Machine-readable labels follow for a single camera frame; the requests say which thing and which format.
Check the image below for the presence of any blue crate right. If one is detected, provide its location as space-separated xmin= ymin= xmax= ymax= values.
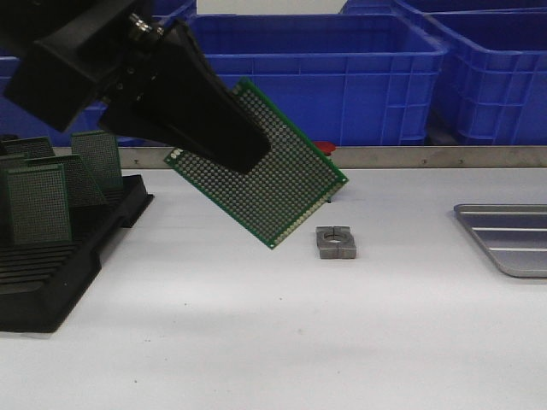
xmin=424 ymin=11 xmax=546 ymax=145

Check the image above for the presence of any blue crate rear centre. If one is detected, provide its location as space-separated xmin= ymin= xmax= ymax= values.
xmin=339 ymin=0 xmax=433 ymax=15

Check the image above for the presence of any blue crate front centre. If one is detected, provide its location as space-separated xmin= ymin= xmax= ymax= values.
xmin=190 ymin=15 xmax=446 ymax=146

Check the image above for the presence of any silver metal tray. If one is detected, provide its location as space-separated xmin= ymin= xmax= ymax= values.
xmin=454 ymin=204 xmax=546 ymax=278

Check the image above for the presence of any grey metal clamp block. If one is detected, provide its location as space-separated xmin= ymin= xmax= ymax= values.
xmin=315 ymin=226 xmax=357 ymax=260

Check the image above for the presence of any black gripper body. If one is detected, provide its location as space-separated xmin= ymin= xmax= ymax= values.
xmin=3 ymin=1 xmax=188 ymax=132

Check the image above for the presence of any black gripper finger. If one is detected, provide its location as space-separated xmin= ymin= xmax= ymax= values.
xmin=164 ymin=20 xmax=270 ymax=173
xmin=98 ymin=102 xmax=187 ymax=148

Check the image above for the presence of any black slotted board rack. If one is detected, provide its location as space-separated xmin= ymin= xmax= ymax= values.
xmin=1 ymin=174 xmax=153 ymax=333

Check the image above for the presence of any green perfboard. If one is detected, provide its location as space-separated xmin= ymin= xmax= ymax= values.
xmin=71 ymin=131 xmax=123 ymax=191
xmin=1 ymin=164 xmax=72 ymax=246
xmin=1 ymin=137 xmax=55 ymax=159
xmin=164 ymin=78 xmax=348 ymax=249
xmin=0 ymin=154 xmax=27 ymax=172
xmin=26 ymin=155 xmax=108 ymax=208

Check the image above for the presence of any red emergency stop button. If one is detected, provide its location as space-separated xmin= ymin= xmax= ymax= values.
xmin=314 ymin=141 xmax=338 ymax=204

